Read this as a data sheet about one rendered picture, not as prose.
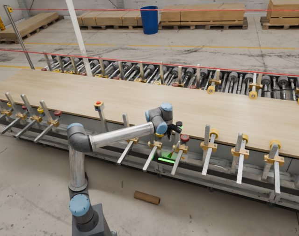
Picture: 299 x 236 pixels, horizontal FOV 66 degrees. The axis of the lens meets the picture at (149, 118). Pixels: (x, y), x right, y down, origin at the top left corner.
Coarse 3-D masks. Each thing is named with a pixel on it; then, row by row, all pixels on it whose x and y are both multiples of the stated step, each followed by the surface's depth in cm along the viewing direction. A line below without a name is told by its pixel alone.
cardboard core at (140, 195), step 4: (136, 192) 267; (140, 192) 266; (136, 196) 265; (140, 196) 263; (144, 196) 262; (148, 196) 261; (152, 196) 261; (148, 200) 260; (152, 200) 258; (156, 200) 257
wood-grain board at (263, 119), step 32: (0, 96) 305; (32, 96) 297; (64, 96) 290; (96, 96) 283; (128, 96) 277; (160, 96) 271; (192, 96) 265; (224, 96) 259; (192, 128) 222; (224, 128) 218; (256, 128) 214; (288, 128) 211
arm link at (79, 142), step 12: (156, 120) 163; (108, 132) 154; (120, 132) 153; (132, 132) 155; (144, 132) 158; (156, 132) 161; (72, 144) 147; (84, 144) 144; (96, 144) 148; (108, 144) 152
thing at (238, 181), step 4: (244, 140) 195; (244, 144) 192; (244, 148) 189; (240, 156) 182; (240, 160) 180; (240, 164) 176; (240, 168) 174; (240, 172) 171; (240, 176) 168; (240, 180) 166; (236, 184) 166; (240, 184) 164
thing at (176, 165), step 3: (183, 144) 212; (180, 150) 207; (180, 153) 204; (177, 156) 201; (180, 156) 201; (177, 159) 199; (180, 159) 202; (177, 162) 196; (174, 165) 194; (177, 165) 194; (174, 168) 192; (171, 171) 189; (174, 171) 189; (171, 174) 187; (174, 174) 188
